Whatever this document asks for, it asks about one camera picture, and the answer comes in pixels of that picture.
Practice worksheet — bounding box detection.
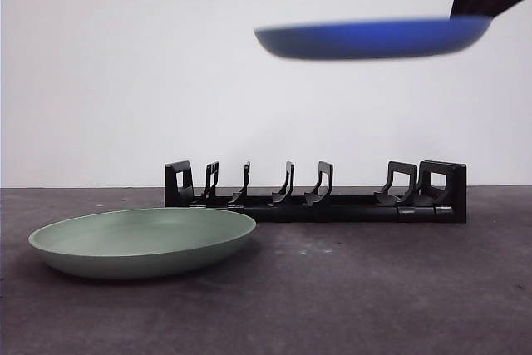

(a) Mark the blue round plate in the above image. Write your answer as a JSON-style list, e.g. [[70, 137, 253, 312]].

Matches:
[[253, 16, 494, 61]]

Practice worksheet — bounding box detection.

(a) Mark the green round plate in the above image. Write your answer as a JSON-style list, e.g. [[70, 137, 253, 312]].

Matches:
[[27, 207, 258, 281]]

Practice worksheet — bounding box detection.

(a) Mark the black plate rack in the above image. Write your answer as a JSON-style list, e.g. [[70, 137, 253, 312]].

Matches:
[[164, 160, 468, 224]]

